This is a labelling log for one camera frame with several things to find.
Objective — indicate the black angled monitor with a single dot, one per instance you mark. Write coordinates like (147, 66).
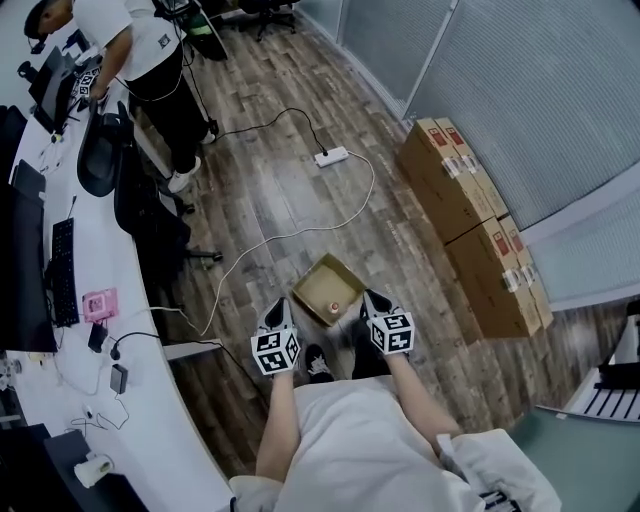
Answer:
(50, 92)

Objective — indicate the cardboard box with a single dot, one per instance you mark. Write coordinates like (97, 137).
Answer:
(325, 282)

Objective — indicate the white paper roll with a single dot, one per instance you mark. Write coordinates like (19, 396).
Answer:
(92, 470)

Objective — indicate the person's left forearm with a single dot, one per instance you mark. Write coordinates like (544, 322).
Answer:
(280, 425)

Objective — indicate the large brown carton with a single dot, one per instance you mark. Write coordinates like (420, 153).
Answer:
(435, 180)
(492, 290)
(475, 165)
(530, 280)

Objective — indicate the black and green bag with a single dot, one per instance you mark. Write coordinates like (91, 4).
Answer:
(207, 32)

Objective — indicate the black power adapter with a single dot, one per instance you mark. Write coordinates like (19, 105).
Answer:
(119, 379)

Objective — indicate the small white mouse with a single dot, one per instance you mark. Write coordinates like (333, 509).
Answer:
(88, 411)

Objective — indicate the black desk equipment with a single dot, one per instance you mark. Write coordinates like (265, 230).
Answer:
(65, 470)

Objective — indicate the person's white shirt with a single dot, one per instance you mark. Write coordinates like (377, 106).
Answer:
(370, 450)

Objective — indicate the large black monitor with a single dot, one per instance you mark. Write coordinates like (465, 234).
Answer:
(22, 270)

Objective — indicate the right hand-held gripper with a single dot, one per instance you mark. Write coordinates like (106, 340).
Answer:
(392, 334)

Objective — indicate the white power strip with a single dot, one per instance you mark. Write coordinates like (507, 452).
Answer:
(331, 157)

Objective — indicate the white table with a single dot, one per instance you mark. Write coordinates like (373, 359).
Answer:
(145, 400)

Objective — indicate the person's right forearm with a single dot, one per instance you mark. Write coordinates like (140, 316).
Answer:
(415, 395)

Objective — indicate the teal table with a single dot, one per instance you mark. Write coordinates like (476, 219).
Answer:
(585, 465)

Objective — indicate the pink box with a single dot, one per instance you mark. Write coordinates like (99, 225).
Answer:
(100, 305)

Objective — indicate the black mesh office chair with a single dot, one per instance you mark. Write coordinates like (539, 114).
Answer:
(145, 210)

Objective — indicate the black swivel chair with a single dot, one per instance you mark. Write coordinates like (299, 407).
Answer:
(272, 15)

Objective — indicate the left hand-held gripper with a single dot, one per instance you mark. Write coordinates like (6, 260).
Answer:
(275, 350)

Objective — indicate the small black device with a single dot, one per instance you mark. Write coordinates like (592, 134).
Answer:
(97, 337)

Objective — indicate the black keyboard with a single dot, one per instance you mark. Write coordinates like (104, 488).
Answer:
(65, 272)

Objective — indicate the person's black right leg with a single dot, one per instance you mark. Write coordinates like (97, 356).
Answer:
(367, 355)

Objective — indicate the white slatted rack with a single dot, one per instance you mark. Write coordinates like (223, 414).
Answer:
(615, 385)

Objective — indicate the person's black left shoe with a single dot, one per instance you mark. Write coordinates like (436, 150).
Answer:
(317, 362)

